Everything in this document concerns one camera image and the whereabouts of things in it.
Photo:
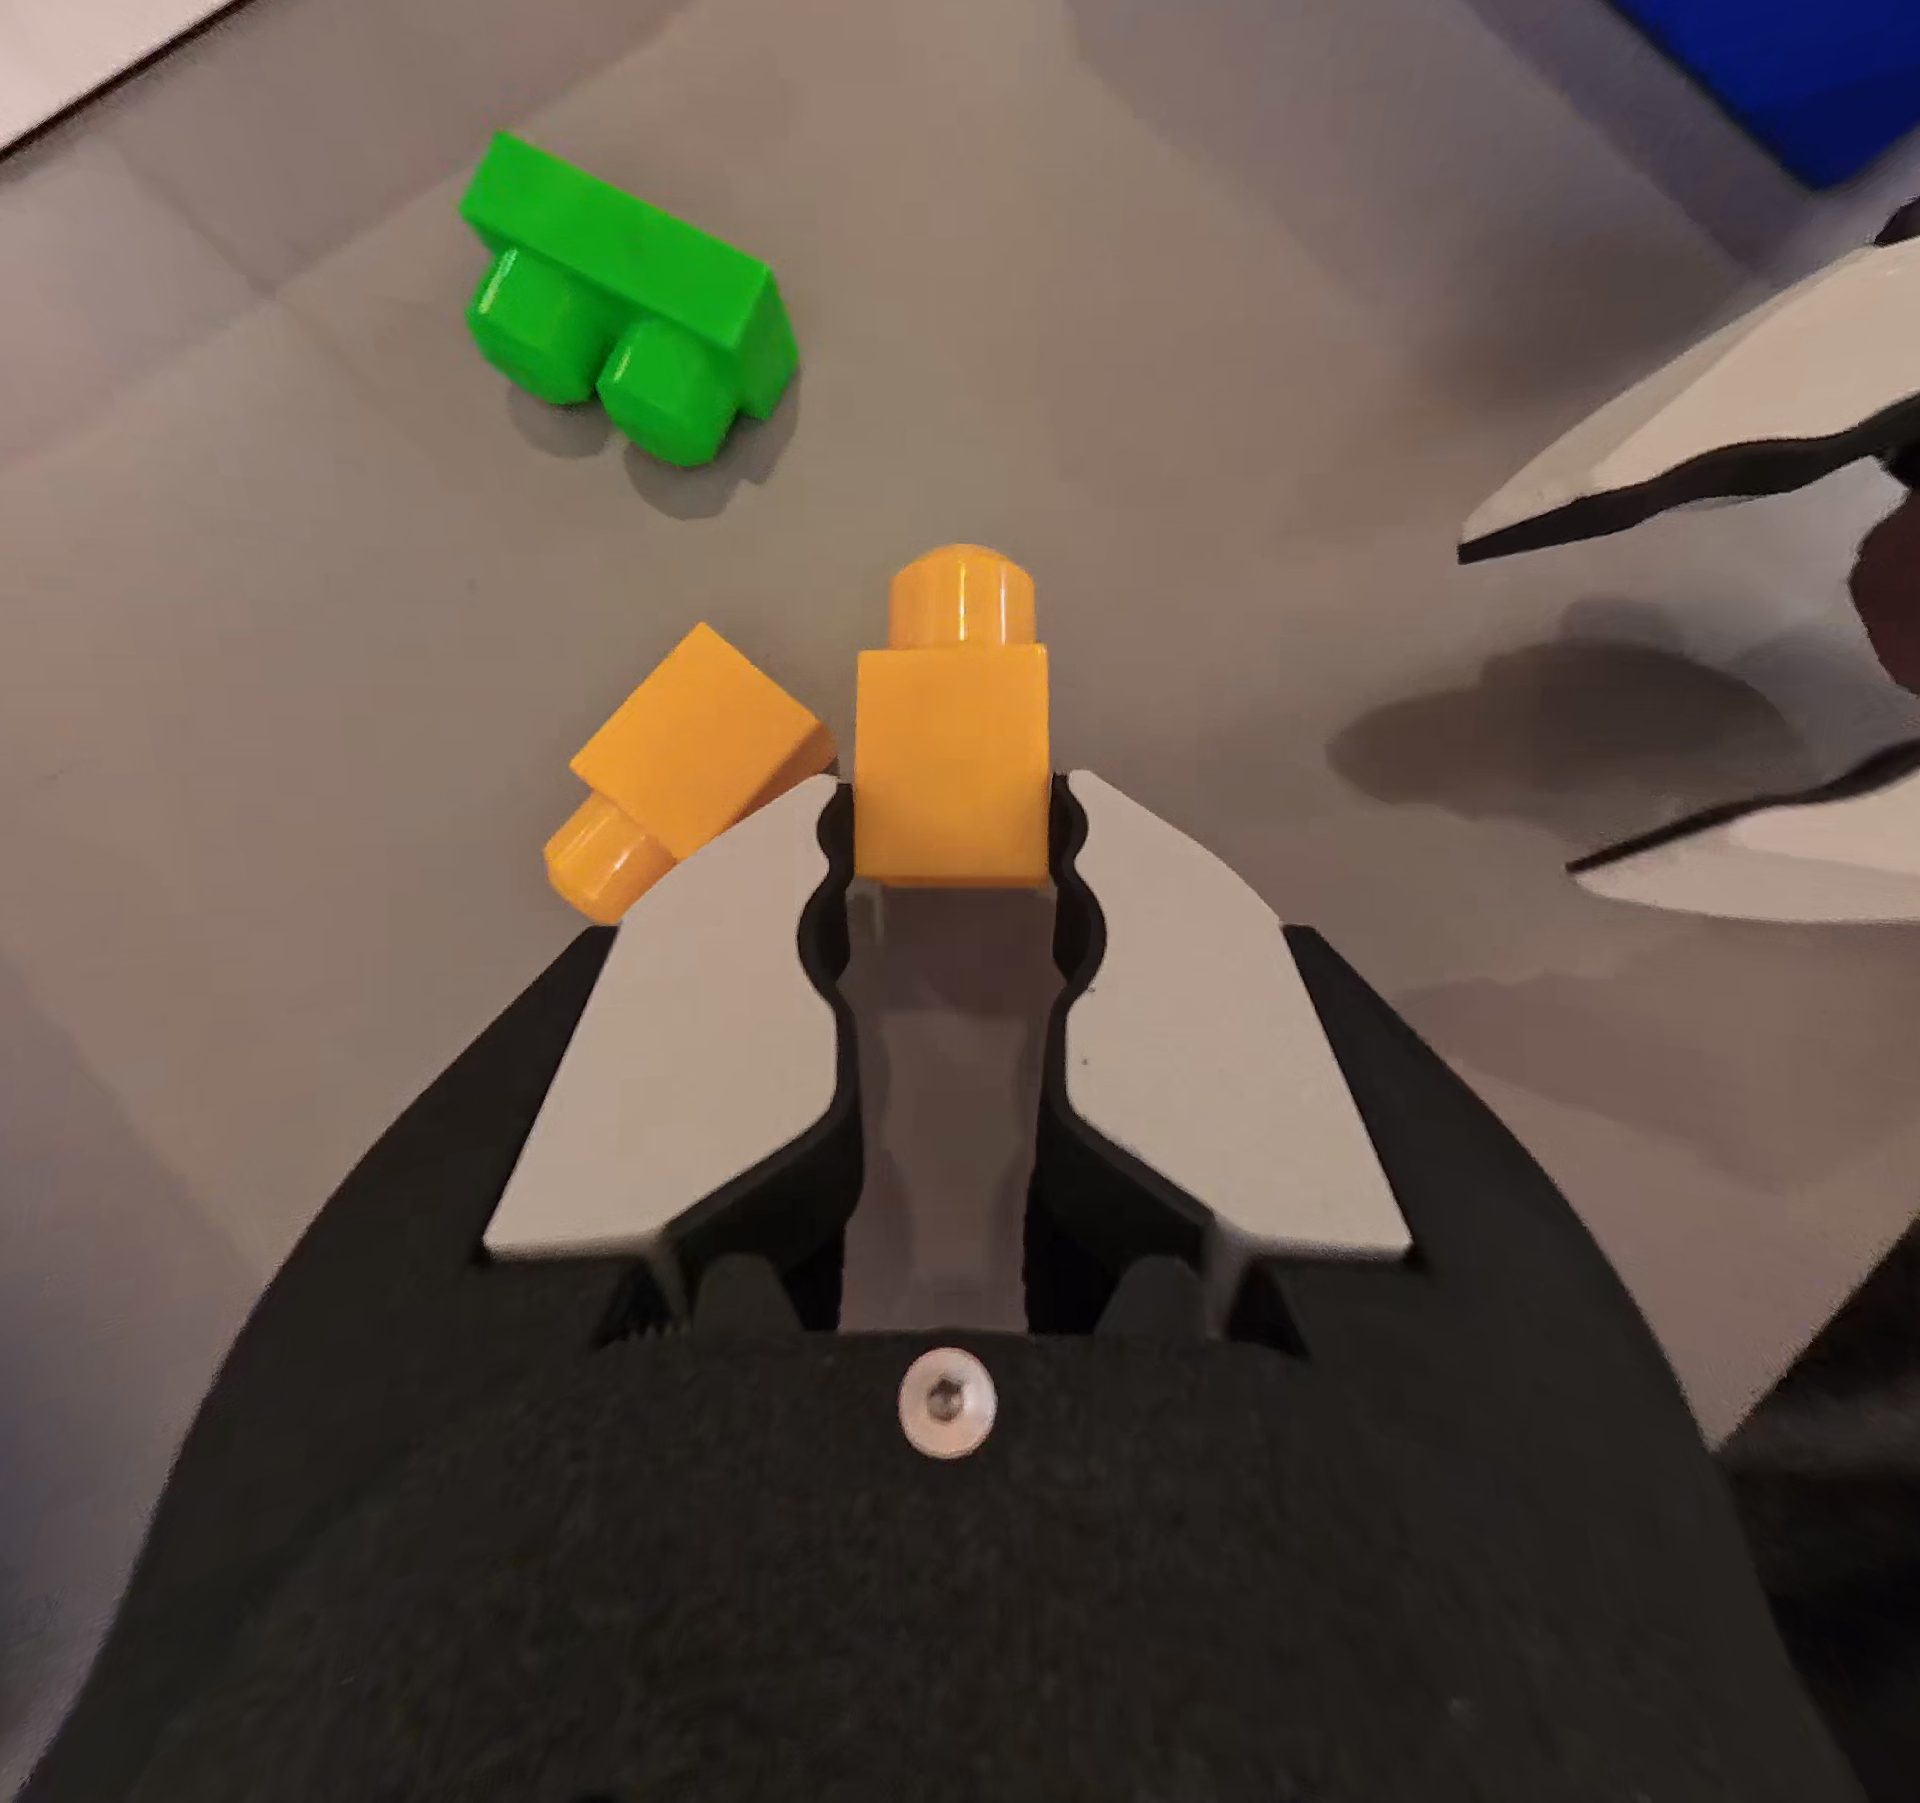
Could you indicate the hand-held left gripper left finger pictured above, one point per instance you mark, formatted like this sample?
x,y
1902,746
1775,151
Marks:
x,y
691,1067

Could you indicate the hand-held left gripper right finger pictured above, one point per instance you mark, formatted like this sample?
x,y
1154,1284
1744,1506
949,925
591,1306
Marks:
x,y
1217,1067

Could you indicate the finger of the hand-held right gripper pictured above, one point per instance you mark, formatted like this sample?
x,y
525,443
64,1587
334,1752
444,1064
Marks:
x,y
1799,867
1771,365

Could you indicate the yellow one-stud toy block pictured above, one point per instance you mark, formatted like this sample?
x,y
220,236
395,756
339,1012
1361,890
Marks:
x,y
691,754
944,768

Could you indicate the green two-stud toy block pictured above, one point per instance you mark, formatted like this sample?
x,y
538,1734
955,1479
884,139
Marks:
x,y
631,258

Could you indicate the person's right hand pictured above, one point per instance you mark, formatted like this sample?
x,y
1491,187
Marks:
x,y
1892,589

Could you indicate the person's dark clothing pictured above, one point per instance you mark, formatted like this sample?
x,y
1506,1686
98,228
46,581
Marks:
x,y
1847,1533

